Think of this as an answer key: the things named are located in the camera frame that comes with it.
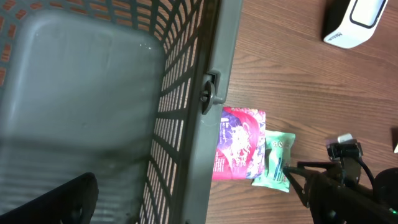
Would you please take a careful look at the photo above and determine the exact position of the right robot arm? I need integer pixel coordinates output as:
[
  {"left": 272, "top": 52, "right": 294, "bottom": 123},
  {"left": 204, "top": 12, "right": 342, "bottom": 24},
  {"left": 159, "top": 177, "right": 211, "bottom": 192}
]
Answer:
[{"left": 283, "top": 156, "right": 397, "bottom": 223}]

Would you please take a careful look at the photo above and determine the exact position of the teal wet wipes pack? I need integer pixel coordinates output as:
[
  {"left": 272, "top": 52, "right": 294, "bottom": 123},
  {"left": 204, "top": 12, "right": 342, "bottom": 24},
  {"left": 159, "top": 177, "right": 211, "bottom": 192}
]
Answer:
[{"left": 252, "top": 130, "right": 296, "bottom": 193}]

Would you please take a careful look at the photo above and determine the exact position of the red purple pad pack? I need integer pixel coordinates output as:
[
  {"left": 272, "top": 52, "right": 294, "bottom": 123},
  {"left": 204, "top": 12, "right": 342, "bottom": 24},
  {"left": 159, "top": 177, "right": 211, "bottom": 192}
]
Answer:
[{"left": 212, "top": 107, "right": 266, "bottom": 180}]

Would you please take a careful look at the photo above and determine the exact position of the grey plastic basket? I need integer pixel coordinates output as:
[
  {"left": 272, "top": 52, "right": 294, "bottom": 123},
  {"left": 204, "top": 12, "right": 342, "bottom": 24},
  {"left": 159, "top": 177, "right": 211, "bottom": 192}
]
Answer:
[{"left": 1, "top": 0, "right": 243, "bottom": 223}]

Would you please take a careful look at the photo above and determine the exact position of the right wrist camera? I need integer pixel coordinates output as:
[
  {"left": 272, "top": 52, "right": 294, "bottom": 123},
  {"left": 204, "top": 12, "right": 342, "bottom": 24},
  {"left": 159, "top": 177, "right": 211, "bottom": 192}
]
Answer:
[{"left": 325, "top": 133, "right": 363, "bottom": 161}]

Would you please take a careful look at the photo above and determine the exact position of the white barcode scanner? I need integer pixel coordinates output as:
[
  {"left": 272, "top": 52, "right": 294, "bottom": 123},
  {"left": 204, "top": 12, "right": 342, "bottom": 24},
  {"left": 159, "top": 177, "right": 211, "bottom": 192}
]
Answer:
[{"left": 322, "top": 0, "right": 388, "bottom": 49}]

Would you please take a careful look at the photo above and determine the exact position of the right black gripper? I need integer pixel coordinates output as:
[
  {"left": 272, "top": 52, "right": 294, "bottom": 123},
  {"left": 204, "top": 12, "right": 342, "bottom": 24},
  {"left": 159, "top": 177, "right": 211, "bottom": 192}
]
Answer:
[{"left": 282, "top": 156, "right": 362, "bottom": 208}]

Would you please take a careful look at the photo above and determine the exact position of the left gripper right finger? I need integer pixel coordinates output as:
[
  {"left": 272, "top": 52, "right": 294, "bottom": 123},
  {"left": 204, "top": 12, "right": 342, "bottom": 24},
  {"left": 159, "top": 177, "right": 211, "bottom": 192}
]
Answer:
[{"left": 308, "top": 174, "right": 397, "bottom": 224}]

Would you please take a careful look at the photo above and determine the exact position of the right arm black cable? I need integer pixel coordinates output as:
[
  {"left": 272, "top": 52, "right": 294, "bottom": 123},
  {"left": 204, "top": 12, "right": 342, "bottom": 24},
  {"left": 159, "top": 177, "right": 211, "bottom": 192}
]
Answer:
[{"left": 357, "top": 157, "right": 377, "bottom": 190}]

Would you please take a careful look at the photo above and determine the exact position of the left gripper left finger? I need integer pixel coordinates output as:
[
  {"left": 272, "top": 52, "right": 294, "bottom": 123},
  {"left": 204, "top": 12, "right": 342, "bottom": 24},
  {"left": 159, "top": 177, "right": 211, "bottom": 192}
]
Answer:
[{"left": 1, "top": 172, "right": 99, "bottom": 223}]

